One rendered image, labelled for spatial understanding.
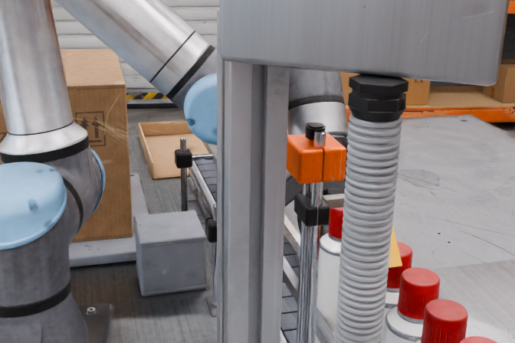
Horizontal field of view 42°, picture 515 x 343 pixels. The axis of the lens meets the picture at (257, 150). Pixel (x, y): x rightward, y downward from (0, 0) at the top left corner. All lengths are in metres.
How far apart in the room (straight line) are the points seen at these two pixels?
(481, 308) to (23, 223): 0.60
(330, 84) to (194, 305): 0.40
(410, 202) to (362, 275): 0.98
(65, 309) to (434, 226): 0.73
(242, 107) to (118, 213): 0.70
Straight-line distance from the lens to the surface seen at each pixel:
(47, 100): 0.90
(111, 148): 1.12
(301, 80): 0.83
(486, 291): 1.02
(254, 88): 0.49
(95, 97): 1.09
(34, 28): 0.89
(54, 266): 0.82
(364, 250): 0.42
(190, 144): 1.68
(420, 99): 4.69
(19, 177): 0.84
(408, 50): 0.40
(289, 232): 1.05
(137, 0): 0.72
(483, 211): 1.41
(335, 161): 0.56
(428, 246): 1.23
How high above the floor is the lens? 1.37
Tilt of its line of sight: 19 degrees down
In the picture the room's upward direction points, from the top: 1 degrees clockwise
